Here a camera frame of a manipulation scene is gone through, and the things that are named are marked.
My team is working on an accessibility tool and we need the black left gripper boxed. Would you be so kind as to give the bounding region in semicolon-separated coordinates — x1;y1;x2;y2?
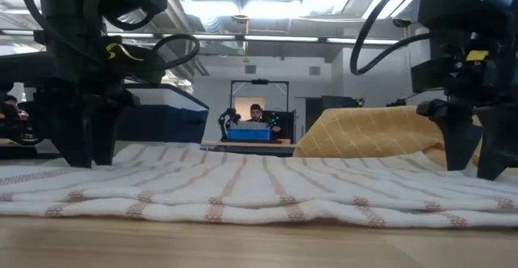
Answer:
0;35;167;168

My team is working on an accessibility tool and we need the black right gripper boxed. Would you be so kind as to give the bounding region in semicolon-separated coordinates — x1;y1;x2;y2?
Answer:
410;28;518;181

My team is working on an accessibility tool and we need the yellow checked towel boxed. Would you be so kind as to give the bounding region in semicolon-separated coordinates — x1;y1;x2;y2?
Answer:
292;105;483;170

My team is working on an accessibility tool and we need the white pink-striped towel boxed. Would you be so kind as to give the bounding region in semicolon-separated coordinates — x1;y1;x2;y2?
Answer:
0;141;518;229

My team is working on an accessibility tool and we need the navy white fabric bin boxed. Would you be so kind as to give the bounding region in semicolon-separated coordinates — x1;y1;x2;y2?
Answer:
116;83;210;144

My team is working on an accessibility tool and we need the blue plastic crate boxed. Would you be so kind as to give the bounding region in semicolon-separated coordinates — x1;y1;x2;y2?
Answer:
226;121;273;143

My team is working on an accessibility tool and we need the person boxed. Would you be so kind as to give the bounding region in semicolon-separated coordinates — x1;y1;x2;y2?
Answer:
244;103;282;134

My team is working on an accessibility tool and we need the long ceiling light strip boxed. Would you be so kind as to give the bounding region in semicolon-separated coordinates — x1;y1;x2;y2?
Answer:
105;32;401;46

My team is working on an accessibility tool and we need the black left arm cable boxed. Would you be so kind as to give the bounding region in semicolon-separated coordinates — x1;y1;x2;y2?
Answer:
152;32;202;71

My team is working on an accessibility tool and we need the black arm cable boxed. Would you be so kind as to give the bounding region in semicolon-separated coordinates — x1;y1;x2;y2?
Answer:
152;32;202;71
349;0;443;77

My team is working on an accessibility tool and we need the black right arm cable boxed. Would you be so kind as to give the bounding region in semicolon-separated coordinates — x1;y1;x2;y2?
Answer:
349;0;443;77

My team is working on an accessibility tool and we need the black metal workstation frame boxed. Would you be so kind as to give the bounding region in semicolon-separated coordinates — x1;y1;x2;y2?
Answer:
228;79;291;140

